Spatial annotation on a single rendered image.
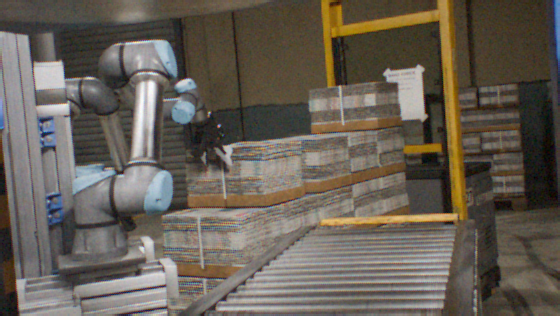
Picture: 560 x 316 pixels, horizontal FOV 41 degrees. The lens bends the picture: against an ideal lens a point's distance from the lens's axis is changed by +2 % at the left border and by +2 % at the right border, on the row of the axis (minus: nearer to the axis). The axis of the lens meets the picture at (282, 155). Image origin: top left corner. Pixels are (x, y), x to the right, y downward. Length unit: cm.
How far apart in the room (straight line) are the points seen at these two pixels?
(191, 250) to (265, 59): 731
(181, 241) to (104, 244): 75
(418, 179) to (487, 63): 537
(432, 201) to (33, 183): 255
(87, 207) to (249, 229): 75
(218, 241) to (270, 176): 32
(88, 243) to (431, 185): 254
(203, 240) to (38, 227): 69
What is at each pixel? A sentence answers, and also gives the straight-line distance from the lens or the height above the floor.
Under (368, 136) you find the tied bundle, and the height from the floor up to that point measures 104.
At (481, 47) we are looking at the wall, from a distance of 953.
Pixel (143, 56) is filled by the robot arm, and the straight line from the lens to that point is 220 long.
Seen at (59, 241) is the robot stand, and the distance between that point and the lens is 231.
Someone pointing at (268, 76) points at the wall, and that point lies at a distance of 989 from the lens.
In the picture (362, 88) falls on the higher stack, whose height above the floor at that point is 127.
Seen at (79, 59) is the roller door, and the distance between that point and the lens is 1094.
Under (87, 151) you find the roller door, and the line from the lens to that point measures 1089.
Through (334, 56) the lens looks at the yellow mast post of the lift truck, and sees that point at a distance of 429.
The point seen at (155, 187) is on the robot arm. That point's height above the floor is 100.
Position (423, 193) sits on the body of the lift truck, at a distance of 425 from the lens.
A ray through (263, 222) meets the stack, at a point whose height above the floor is 78.
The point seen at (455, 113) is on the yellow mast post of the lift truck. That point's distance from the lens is 399.
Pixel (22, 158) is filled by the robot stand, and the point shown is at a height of 110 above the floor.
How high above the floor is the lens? 116
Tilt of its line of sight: 3 degrees down
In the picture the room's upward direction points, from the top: 5 degrees counter-clockwise
